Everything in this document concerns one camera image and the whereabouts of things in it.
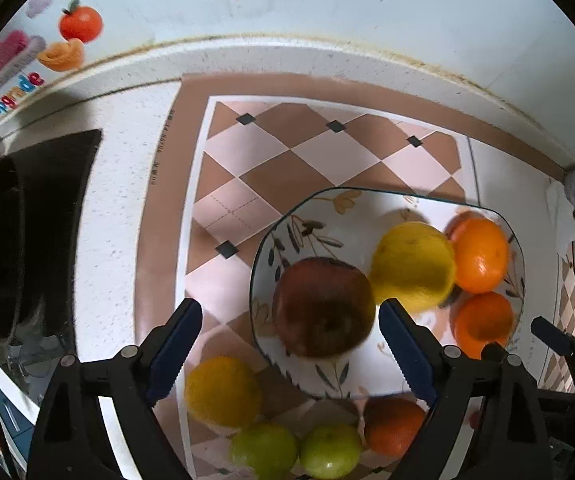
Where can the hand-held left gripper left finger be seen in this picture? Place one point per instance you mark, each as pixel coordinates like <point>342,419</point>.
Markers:
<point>173,347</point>

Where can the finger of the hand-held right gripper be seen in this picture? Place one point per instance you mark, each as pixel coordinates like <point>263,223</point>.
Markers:
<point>551,332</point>

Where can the black cooktop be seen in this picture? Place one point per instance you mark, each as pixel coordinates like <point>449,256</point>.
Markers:
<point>42,240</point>

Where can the floral ceramic bowl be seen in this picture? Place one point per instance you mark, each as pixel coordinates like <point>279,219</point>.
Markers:
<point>317,230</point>

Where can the yellow lemon on plate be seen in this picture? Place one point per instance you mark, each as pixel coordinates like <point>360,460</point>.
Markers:
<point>412,265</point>

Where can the orange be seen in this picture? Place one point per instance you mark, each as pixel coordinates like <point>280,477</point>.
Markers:
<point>480,255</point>
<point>482,322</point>
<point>392,425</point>

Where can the fruit wall sticker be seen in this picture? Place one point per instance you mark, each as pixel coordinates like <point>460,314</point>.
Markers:
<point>80,25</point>

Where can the green apple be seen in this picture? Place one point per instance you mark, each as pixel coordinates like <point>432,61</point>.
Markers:
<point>330,451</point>
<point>263,451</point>

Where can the checkered tile-pattern mat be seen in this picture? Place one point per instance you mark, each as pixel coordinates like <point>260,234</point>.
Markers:
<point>267,160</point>

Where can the white paper towel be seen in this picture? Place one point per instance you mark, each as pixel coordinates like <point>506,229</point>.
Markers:
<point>560,220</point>

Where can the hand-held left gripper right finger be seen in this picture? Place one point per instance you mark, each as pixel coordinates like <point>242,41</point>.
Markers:
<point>408,352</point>

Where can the red apple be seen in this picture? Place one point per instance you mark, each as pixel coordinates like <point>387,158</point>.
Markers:
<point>322,307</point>

